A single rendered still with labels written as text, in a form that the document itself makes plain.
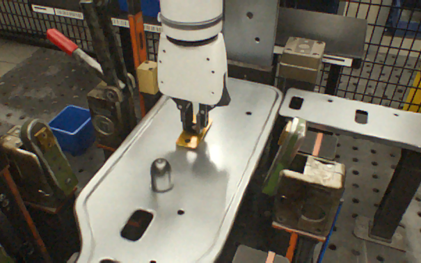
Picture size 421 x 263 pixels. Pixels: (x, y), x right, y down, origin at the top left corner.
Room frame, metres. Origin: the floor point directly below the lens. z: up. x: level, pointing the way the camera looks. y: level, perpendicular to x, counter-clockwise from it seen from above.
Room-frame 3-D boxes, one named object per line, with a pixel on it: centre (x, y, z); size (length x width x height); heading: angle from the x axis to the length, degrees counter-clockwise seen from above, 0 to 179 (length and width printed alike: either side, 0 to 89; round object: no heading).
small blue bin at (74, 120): (0.81, 0.37, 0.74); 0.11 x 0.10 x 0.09; 159
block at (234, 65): (0.74, -0.09, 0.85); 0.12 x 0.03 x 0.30; 69
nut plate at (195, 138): (0.50, 0.02, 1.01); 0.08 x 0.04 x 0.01; 159
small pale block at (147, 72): (0.62, 0.11, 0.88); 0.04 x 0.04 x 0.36; 69
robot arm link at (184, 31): (0.50, 0.02, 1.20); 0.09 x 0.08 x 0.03; 69
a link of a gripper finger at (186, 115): (0.51, 0.04, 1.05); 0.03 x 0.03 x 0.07; 69
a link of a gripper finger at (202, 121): (0.49, 0.00, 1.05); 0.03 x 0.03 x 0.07; 69
